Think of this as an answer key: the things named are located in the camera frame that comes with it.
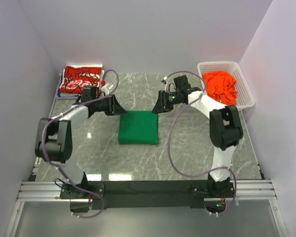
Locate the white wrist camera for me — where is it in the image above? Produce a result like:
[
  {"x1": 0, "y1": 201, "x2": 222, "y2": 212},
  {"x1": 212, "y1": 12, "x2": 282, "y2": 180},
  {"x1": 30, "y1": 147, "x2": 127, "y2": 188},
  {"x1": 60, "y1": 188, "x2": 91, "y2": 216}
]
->
[
  {"x1": 161, "y1": 77, "x2": 171, "y2": 93},
  {"x1": 101, "y1": 82, "x2": 114, "y2": 95}
]

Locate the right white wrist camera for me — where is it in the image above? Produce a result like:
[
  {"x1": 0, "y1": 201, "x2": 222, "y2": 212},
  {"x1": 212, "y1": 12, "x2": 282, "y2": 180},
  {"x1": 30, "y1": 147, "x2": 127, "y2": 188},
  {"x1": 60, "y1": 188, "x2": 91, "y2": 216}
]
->
[{"x1": 161, "y1": 77, "x2": 171, "y2": 93}]

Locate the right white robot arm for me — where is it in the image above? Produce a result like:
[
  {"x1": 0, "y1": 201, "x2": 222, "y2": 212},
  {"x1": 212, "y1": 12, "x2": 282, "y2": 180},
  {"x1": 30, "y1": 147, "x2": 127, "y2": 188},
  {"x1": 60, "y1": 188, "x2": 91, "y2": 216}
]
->
[{"x1": 152, "y1": 76, "x2": 243, "y2": 197}]

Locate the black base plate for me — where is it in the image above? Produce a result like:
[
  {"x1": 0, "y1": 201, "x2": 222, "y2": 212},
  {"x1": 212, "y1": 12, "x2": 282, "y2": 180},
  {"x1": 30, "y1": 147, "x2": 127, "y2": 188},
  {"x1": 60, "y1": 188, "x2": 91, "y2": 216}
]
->
[{"x1": 60, "y1": 180, "x2": 235, "y2": 210}]

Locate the white plastic basket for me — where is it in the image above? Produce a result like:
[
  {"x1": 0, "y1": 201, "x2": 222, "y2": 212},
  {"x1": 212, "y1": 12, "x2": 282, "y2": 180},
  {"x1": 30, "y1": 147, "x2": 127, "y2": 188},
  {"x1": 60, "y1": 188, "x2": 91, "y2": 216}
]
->
[{"x1": 197, "y1": 61, "x2": 255, "y2": 111}]

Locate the aluminium rail frame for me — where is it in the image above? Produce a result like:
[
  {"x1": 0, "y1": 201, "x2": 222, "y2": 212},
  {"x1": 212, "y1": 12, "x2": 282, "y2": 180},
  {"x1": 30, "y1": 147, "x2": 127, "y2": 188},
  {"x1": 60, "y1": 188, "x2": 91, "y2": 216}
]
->
[{"x1": 4, "y1": 98, "x2": 289, "y2": 237}]

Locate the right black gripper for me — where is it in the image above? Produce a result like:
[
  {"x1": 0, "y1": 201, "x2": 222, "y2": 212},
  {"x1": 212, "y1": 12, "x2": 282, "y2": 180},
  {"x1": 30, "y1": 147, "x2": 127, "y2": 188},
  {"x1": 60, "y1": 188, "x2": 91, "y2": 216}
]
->
[{"x1": 151, "y1": 91, "x2": 180, "y2": 115}]

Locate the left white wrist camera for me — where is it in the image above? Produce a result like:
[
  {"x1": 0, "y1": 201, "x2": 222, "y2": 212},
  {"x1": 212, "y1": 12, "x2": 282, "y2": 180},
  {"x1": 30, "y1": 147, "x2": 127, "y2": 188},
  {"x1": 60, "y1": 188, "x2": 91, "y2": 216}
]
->
[{"x1": 101, "y1": 82, "x2": 114, "y2": 95}]

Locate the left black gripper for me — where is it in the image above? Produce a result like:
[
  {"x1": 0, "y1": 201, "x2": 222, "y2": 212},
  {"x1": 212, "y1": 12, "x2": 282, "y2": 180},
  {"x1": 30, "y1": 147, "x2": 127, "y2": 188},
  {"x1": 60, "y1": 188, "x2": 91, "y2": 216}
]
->
[{"x1": 93, "y1": 94, "x2": 128, "y2": 116}]

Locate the orange t-shirt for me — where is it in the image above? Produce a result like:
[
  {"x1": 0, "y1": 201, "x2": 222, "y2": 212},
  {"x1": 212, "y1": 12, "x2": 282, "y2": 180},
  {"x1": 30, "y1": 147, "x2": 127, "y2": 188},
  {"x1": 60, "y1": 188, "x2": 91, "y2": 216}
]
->
[{"x1": 203, "y1": 71, "x2": 237, "y2": 105}]

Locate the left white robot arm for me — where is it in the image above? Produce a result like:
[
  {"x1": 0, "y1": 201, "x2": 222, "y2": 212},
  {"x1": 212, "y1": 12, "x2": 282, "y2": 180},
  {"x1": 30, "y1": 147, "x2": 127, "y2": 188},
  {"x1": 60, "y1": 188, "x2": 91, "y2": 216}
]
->
[{"x1": 35, "y1": 86, "x2": 127, "y2": 198}]

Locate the green t-shirt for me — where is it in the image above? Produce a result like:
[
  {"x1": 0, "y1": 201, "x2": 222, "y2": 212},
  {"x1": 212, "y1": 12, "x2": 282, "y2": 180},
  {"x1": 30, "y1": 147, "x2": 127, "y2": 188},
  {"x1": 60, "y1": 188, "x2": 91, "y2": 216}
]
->
[{"x1": 118, "y1": 111, "x2": 158, "y2": 145}]

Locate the folded red printed t-shirt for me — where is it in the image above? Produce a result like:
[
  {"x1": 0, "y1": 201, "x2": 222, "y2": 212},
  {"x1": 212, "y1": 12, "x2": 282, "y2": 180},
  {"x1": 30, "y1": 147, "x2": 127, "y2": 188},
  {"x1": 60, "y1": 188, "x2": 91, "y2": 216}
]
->
[{"x1": 60, "y1": 64, "x2": 105, "y2": 95}]

